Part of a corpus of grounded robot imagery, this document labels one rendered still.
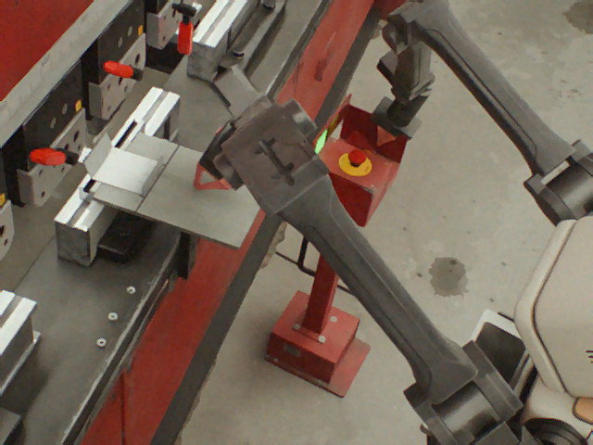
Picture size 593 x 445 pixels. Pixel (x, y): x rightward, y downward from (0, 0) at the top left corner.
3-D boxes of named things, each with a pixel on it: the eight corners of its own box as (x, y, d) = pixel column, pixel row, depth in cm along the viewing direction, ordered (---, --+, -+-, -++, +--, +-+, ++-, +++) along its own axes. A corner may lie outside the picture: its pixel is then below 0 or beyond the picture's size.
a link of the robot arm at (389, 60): (399, 98, 180) (434, 71, 180) (364, 57, 183) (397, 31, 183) (403, 116, 192) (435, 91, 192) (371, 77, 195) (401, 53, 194)
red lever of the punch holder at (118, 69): (122, 64, 124) (145, 70, 134) (95, 56, 125) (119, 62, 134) (119, 77, 124) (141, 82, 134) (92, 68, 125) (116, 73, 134)
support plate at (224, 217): (238, 251, 147) (239, 247, 147) (93, 200, 151) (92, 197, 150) (274, 181, 160) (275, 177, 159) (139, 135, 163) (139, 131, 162)
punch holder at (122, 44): (103, 127, 136) (100, 39, 124) (52, 110, 137) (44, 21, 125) (145, 72, 146) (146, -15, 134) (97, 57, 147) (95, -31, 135)
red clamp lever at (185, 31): (190, 58, 154) (193, 10, 147) (168, 51, 154) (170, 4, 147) (195, 52, 155) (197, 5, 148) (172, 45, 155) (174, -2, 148)
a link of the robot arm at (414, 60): (399, 47, 142) (453, 5, 142) (377, 20, 143) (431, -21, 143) (401, 110, 185) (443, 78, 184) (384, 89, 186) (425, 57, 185)
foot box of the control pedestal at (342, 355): (343, 399, 247) (350, 375, 238) (262, 359, 252) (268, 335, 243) (371, 347, 260) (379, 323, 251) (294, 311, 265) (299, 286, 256)
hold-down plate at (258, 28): (240, 82, 195) (241, 71, 193) (217, 74, 195) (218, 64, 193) (284, 11, 215) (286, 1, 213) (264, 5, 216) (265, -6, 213)
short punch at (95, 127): (98, 146, 147) (96, 101, 140) (87, 142, 147) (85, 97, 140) (125, 109, 154) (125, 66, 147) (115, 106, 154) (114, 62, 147)
